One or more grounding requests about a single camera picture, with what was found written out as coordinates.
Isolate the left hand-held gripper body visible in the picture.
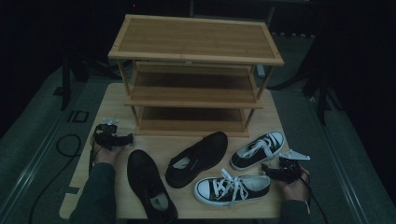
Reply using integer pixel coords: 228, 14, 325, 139
92, 118, 123, 151

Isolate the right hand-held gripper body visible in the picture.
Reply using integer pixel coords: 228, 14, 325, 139
277, 149, 311, 185

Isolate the black and white sneaker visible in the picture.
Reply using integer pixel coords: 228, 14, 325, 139
230, 130, 286, 172
192, 168, 272, 208

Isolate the black slip-on shoe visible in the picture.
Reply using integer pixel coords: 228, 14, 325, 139
126, 149, 179, 224
164, 131, 229, 189

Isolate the wooden shoe rack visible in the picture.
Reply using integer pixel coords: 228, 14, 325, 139
107, 13, 285, 138

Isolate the person's left hand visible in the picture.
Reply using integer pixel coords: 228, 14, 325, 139
92, 144, 124, 166

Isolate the person's right hand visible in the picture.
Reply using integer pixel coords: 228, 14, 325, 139
275, 167, 311, 203

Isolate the black stand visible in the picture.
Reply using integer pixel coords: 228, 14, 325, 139
270, 69, 344, 126
52, 54, 92, 112

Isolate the left hand-held gripper cable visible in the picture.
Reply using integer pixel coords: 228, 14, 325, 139
88, 133, 104, 175

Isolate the hand-held gripper cable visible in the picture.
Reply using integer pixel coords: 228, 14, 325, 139
88, 133, 104, 175
298, 169, 330, 224

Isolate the right hand-held gripper cable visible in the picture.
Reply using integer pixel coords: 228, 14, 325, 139
298, 169, 330, 224

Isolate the black cable on floor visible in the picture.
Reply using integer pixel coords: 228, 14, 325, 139
28, 133, 83, 224

